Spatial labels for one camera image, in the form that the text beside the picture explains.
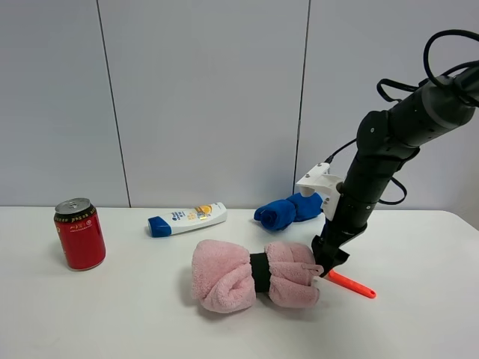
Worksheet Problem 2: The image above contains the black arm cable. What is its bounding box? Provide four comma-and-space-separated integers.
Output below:
323, 29, 479, 206

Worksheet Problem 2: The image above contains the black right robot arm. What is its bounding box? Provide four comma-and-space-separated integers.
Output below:
311, 61, 478, 274

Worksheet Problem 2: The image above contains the blue rolled towel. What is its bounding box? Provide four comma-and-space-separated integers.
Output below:
254, 193, 323, 231

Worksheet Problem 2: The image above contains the orange handled spatula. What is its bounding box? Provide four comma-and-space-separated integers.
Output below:
326, 270, 376, 299

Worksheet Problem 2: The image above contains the white shampoo bottle blue cap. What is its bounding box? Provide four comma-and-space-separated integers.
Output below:
147, 202, 228, 238

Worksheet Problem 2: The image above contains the red drink can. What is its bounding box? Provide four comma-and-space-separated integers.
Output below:
54, 197, 106, 271

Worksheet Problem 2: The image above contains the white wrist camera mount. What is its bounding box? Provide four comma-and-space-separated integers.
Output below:
296, 162, 344, 221

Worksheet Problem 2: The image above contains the pink rolled towel black band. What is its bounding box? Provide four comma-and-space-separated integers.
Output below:
192, 240, 324, 313

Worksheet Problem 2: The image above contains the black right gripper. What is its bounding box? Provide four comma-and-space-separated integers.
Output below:
311, 220, 367, 277

